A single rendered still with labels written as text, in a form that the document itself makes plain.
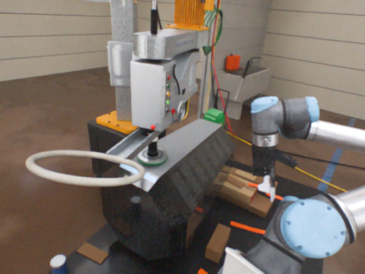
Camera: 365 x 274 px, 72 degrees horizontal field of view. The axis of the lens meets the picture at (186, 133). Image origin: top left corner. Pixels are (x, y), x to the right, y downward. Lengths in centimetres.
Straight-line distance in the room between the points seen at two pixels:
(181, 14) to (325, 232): 175
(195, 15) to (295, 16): 469
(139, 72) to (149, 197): 81
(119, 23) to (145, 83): 102
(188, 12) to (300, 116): 140
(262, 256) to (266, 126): 43
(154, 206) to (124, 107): 122
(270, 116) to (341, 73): 560
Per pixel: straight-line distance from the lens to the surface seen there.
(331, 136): 107
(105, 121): 270
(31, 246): 264
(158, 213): 177
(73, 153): 140
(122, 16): 246
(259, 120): 90
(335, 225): 80
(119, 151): 150
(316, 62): 652
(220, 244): 230
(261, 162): 97
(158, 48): 147
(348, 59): 642
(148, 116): 161
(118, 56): 244
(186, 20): 208
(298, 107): 92
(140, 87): 157
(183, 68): 192
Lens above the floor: 186
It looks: 26 degrees down
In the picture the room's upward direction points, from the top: 4 degrees clockwise
